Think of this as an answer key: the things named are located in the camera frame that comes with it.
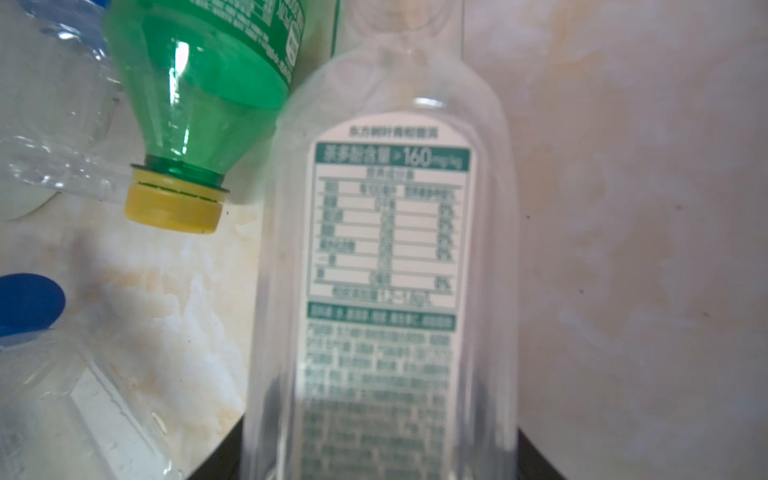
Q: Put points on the clear square bottle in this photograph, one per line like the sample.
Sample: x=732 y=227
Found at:
x=62 y=415

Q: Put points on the light green bottle yellow cap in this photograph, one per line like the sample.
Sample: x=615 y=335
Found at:
x=206 y=80

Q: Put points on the blue label bottle near bin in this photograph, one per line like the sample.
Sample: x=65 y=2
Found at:
x=65 y=121

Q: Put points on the clear bottle green label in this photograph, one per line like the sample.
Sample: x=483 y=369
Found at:
x=386 y=321

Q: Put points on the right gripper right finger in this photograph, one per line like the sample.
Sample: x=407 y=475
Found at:
x=532 y=464

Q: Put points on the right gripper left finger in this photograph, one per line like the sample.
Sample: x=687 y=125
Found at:
x=224 y=462

